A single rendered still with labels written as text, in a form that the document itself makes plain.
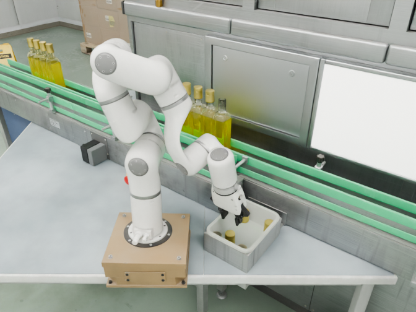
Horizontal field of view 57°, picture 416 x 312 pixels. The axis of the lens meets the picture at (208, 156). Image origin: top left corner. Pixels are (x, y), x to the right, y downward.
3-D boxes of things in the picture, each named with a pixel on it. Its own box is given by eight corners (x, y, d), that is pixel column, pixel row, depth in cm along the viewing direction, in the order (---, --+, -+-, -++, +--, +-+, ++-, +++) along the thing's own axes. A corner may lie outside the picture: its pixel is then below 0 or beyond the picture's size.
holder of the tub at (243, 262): (286, 226, 139) (288, 209, 135) (246, 273, 120) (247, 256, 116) (246, 207, 148) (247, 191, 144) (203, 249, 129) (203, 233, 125)
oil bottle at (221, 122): (230, 158, 154) (232, 110, 142) (222, 164, 150) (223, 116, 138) (219, 154, 156) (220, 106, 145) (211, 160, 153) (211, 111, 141)
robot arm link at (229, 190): (246, 176, 110) (247, 182, 112) (220, 166, 114) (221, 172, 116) (232, 194, 106) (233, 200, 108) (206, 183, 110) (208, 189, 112)
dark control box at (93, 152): (108, 160, 177) (105, 144, 172) (94, 167, 171) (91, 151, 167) (96, 154, 181) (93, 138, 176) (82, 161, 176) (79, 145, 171)
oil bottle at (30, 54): (49, 87, 217) (38, 38, 202) (40, 90, 213) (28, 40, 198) (43, 85, 220) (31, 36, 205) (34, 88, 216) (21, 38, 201)
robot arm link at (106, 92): (93, 111, 98) (66, 57, 92) (106, 96, 110) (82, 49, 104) (142, 93, 96) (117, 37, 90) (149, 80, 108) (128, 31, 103)
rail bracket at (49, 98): (57, 112, 190) (52, 88, 183) (44, 118, 185) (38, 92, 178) (53, 111, 192) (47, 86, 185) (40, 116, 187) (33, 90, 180)
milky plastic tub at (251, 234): (280, 233, 135) (282, 214, 131) (246, 273, 120) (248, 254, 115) (239, 213, 144) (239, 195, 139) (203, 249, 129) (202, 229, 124)
